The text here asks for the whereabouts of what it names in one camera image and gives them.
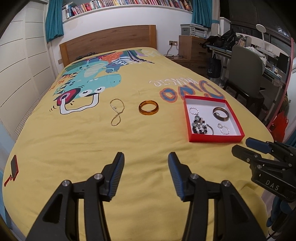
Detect dark brown wooden bangle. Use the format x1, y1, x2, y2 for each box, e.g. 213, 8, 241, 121
212, 107, 229, 121

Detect silver wristwatch blue dial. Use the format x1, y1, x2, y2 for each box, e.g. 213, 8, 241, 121
192, 115, 214, 135

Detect gold chain necklace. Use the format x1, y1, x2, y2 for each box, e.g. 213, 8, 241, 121
110, 98, 125, 127

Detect amber translucent bangle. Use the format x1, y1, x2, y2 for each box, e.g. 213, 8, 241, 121
138, 100, 159, 115

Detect red jewelry box tray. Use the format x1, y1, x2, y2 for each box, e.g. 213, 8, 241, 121
184, 95, 245, 143

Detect gloved right hand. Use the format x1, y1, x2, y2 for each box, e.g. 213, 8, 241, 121
266, 196, 295, 237

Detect grey desk chair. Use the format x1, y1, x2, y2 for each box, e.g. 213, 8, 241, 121
223, 46, 264, 117

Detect yellow dinosaur bedspread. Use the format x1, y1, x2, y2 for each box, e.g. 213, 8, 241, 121
3, 48, 272, 240

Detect cluttered desk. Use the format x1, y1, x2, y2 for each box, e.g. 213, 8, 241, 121
203, 29, 290, 121

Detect wooden nightstand drawers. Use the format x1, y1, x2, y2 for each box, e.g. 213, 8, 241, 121
171, 35, 211, 78

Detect white desk lamp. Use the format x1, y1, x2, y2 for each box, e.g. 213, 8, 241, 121
256, 24, 266, 49

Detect white wardrobe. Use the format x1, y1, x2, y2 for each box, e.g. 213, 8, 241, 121
1, 1, 55, 140

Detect white printer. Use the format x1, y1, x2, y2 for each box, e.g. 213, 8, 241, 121
180, 23, 208, 39

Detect wooden headboard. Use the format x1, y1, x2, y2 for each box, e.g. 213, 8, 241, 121
59, 25, 157, 66

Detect teal curtain right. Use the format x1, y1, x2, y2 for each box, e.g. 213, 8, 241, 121
192, 0, 212, 28

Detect teal curtain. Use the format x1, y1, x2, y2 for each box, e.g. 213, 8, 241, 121
192, 0, 212, 28
45, 0, 64, 43

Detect teal curtain left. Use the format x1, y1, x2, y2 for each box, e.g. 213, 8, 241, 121
45, 0, 64, 43

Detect row of books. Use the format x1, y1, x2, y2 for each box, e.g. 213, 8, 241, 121
62, 0, 194, 20

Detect red smartphone with strap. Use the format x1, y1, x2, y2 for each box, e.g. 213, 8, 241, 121
4, 155, 19, 187

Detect wall power socket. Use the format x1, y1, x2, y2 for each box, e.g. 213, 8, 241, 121
169, 41, 178, 46

